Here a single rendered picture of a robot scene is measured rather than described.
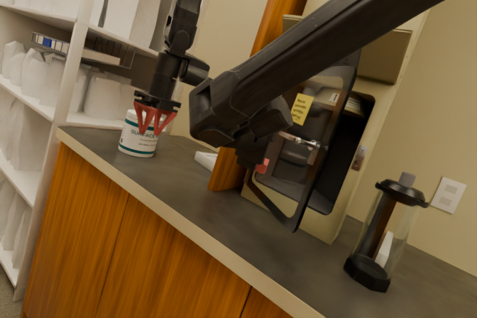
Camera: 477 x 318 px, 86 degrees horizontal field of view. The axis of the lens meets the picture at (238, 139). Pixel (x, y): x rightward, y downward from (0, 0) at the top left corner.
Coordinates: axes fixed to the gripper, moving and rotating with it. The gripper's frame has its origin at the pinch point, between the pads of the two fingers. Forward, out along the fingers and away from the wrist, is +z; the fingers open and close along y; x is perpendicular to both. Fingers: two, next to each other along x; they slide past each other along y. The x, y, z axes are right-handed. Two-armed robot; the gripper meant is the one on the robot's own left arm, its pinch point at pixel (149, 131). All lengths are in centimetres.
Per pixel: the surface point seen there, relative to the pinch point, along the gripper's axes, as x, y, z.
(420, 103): -53, 76, -35
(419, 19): -46, 33, -48
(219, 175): -9.0, 24.3, 10.2
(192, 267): -21.3, 5.9, 28.1
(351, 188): -45, 33, -1
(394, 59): -44, 26, -35
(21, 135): 112, 13, 39
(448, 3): -49, 76, -73
